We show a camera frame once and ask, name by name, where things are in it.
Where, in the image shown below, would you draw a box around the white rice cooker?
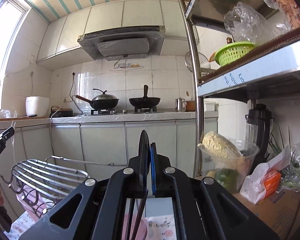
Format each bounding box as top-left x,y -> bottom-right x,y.
26,96 -> 50,117

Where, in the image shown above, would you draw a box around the clear plastic bag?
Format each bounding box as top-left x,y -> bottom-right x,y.
224,0 -> 300,46

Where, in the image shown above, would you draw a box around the white orange plastic bag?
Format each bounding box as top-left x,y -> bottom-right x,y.
239,146 -> 290,205

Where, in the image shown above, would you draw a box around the lidded black wok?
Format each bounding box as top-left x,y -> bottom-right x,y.
74,88 -> 119,110

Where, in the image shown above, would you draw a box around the upper wall cabinets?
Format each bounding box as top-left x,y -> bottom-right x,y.
37,0 -> 189,70

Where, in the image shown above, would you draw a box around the range hood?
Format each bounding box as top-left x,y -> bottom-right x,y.
77,25 -> 166,61

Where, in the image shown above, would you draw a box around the green plastic basket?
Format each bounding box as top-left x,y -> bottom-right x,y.
215,42 -> 256,67

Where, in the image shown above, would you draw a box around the cardboard shelf liner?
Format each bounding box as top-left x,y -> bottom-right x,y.
234,189 -> 300,239

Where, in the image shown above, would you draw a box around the black wok with handle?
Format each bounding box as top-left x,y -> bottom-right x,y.
129,85 -> 161,109

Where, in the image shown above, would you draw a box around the black blender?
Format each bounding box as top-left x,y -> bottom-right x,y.
245,103 -> 273,174

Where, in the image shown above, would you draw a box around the green onions bunch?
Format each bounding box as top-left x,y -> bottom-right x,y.
267,125 -> 300,192

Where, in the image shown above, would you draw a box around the left pink utensil cup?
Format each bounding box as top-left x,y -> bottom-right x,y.
16,185 -> 54,222

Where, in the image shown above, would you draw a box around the stainless steel kettle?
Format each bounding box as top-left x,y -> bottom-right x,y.
175,98 -> 186,112

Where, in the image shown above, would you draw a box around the metal wire dish rack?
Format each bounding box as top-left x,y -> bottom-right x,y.
0,155 -> 125,207

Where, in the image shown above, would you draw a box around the metal storage shelf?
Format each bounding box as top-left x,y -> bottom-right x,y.
172,0 -> 300,240

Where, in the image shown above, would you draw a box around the clear container with vegetables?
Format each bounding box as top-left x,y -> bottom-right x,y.
198,131 -> 259,193

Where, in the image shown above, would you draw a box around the floral tablecloth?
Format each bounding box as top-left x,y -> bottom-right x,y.
4,211 -> 177,239

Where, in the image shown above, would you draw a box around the gas stove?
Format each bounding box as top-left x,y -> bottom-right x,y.
90,107 -> 162,115

